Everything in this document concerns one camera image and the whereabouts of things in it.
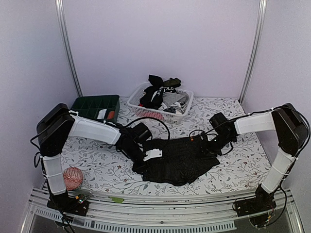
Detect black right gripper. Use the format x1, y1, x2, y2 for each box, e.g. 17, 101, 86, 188
196, 133, 234, 160

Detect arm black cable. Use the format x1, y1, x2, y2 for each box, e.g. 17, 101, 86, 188
123, 116, 171, 141
189, 128, 235, 156

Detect small orange object in tray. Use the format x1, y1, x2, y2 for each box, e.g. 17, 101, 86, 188
107, 111, 115, 119

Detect right robot arm white sleeves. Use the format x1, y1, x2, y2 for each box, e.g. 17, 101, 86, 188
228, 103, 311, 195

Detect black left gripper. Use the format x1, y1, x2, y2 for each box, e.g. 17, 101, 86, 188
122, 144, 155, 178

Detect left robot arm white sleeves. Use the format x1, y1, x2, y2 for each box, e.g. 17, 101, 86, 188
30, 103, 153, 195

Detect right aluminium frame post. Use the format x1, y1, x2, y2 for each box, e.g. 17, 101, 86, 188
239, 0, 268, 105

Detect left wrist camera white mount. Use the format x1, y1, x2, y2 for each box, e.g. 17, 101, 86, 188
143, 149, 162, 162

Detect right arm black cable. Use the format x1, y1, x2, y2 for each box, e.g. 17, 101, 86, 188
189, 128, 235, 156

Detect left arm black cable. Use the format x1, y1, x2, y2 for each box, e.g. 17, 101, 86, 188
123, 116, 171, 141

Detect red patterned bowl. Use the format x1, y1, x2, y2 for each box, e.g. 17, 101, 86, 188
63, 167, 83, 191

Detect robot arm white sleeves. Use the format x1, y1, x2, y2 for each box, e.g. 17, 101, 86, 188
228, 103, 311, 195
30, 103, 153, 195

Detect grey underwear in basket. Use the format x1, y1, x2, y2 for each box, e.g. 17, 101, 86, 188
159, 93, 189, 115

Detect black underwear in basket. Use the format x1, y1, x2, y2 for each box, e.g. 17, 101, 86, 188
139, 74, 181, 110

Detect white plastic laundry basket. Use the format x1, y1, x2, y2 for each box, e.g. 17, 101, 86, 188
127, 83, 195, 124

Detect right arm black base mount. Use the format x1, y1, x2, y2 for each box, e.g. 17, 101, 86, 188
233, 193, 276, 216

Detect green compartment tray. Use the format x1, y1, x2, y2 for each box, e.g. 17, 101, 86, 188
70, 95, 120, 123

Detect left aluminium frame post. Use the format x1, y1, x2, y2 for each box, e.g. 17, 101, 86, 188
55, 0, 83, 97

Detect green tape scrap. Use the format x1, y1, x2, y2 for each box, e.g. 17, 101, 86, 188
109, 196, 124, 203

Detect white underwear with black trim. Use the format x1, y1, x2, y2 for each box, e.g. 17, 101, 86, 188
97, 109, 106, 119

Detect aluminium front table rail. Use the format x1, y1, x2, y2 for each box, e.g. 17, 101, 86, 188
21, 188, 307, 233

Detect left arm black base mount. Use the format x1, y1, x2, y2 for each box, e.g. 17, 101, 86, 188
47, 186, 89, 216

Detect aluminium frame post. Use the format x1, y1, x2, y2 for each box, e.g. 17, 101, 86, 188
55, 0, 83, 97
239, 0, 268, 105

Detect black pinstriped underwear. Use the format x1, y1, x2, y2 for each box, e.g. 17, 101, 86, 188
130, 135, 220, 186

